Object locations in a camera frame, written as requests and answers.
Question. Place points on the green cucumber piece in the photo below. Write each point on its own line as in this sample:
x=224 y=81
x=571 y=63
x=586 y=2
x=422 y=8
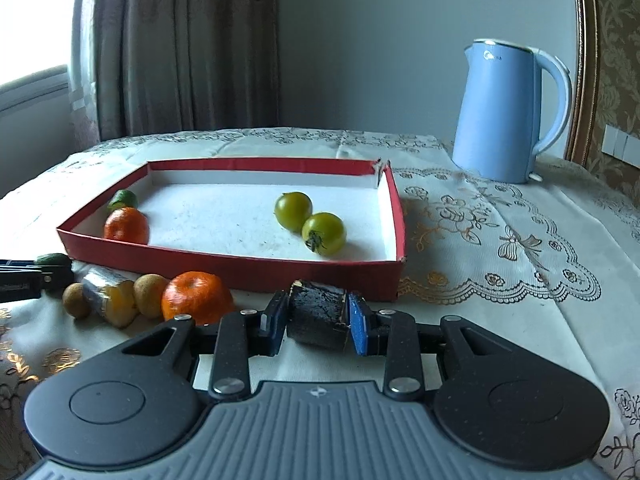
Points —
x=54 y=259
x=121 y=199

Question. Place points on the red shallow cardboard box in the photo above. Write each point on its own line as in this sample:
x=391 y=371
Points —
x=216 y=215

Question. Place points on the brown patterned curtain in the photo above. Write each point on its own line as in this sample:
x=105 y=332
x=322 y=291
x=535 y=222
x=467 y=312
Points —
x=152 y=66

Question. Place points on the light blue electric kettle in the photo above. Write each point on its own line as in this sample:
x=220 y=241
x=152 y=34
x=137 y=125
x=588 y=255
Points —
x=498 y=131

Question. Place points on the white embroidered tablecloth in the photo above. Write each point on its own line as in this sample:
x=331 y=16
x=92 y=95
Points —
x=552 y=265

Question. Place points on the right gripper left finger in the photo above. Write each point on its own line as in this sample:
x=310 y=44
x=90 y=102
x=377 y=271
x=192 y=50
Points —
x=175 y=347

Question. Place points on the white wall switch panel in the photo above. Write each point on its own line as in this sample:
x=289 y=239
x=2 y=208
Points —
x=621 y=146

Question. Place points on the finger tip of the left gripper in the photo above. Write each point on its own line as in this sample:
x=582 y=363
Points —
x=28 y=279

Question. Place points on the green tomato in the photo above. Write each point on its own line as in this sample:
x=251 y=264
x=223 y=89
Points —
x=292 y=209
x=324 y=234

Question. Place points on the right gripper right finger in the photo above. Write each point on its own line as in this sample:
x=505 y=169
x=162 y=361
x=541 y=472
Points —
x=401 y=341

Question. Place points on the orange mandarin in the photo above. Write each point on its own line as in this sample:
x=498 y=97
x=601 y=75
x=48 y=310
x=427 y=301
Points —
x=127 y=225
x=201 y=295

